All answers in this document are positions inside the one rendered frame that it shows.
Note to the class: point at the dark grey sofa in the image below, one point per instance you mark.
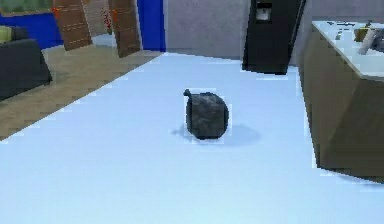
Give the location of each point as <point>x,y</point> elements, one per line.
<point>20,66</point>

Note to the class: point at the yellow-green cushion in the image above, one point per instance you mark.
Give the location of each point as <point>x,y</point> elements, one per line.
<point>5,34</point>

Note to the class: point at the framed green wall picture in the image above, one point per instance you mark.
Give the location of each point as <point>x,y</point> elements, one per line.
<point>23,6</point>

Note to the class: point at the brown kitchen counter cabinet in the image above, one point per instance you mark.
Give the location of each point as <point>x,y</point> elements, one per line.
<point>346,106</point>

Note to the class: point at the black fridge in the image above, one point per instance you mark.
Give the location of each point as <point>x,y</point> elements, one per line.
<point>271,36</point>

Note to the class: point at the yellow-brown small container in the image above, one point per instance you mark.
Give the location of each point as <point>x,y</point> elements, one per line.
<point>360,34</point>

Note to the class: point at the dark grey pot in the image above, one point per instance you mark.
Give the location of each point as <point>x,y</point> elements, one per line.
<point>378,41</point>

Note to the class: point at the dark grey garbage bag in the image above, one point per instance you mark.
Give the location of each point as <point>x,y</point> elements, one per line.
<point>206,115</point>

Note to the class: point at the grey kitchen utensil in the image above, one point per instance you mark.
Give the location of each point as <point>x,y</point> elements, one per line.
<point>338,35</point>

